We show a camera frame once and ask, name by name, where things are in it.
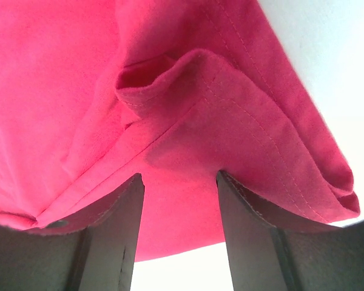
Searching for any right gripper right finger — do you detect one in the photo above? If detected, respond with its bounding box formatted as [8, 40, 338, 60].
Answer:
[216, 171, 364, 290]

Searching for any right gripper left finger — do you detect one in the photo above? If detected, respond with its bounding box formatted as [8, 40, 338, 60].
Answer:
[0, 174, 144, 291]

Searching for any pink t shirt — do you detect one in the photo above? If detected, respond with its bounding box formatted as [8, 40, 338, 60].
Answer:
[0, 1, 360, 261]

